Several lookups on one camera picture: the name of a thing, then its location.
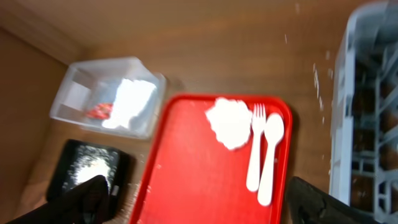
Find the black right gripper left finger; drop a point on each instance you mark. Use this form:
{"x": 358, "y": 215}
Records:
{"x": 86, "y": 203}

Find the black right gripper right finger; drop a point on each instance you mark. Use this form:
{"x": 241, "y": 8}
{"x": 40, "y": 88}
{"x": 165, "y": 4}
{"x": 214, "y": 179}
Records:
{"x": 310, "y": 205}

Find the white plastic spoon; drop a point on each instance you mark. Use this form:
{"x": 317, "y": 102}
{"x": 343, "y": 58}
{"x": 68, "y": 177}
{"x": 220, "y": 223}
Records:
{"x": 274, "y": 132}

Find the red snack wrapper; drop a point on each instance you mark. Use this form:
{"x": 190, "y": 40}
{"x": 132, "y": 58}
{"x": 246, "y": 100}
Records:
{"x": 101, "y": 111}

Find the white plastic fork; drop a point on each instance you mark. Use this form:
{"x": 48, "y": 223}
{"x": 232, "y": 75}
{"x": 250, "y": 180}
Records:
{"x": 258, "y": 123}

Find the white tissue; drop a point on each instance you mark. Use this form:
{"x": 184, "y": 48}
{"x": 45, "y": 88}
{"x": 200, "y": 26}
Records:
{"x": 230, "y": 120}

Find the white paper napkin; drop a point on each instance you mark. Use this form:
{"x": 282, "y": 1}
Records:
{"x": 131, "y": 99}

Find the black food waste tray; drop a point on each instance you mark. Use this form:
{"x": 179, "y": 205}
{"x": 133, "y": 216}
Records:
{"x": 120, "y": 179}

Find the grey dishwasher rack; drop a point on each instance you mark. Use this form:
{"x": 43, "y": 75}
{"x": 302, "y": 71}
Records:
{"x": 364, "y": 113}

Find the clear plastic waste bin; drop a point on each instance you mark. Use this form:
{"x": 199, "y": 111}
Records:
{"x": 89, "y": 83}

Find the red serving tray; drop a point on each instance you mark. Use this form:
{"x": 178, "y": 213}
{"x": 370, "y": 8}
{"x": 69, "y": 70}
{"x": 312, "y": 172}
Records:
{"x": 192, "y": 178}

